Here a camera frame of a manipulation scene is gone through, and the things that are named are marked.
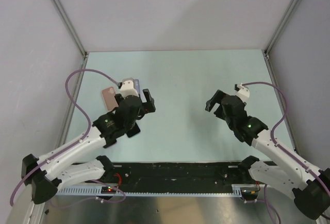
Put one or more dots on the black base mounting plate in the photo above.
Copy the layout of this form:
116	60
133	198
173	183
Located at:
178	178

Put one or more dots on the pink phone case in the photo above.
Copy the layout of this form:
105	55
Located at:
109	99

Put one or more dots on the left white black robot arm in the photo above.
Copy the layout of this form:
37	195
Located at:
58	169

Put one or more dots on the aluminium frame post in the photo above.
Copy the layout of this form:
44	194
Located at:
69	26
288	14

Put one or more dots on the black phone purple edge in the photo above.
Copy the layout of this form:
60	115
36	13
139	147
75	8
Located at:
109	142

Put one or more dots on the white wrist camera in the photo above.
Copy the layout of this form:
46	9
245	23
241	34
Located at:
242	92
128	88

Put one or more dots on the small circuit board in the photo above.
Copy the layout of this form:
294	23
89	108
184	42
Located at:
108	190
249	194

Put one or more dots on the left aluminium frame post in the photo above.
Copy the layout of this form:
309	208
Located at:
69	26

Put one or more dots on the right aluminium frame post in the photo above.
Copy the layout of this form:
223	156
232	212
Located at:
288	14

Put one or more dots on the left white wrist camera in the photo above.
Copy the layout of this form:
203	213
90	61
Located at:
128	88

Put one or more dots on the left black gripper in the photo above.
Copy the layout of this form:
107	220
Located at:
148	107

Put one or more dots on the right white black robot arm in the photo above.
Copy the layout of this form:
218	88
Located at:
306	184

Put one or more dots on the right small circuit board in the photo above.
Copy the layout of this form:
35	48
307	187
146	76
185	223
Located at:
249	194

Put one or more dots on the white slotted cable duct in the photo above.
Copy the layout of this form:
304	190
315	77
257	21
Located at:
96	190

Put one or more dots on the left small circuit board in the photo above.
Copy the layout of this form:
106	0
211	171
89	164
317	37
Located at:
108	190

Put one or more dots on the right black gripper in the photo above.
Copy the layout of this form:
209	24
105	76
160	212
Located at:
216	99

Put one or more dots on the black phone teal edge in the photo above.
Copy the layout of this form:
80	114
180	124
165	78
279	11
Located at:
133	131

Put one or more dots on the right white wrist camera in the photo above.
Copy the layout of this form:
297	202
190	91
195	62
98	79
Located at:
242	92

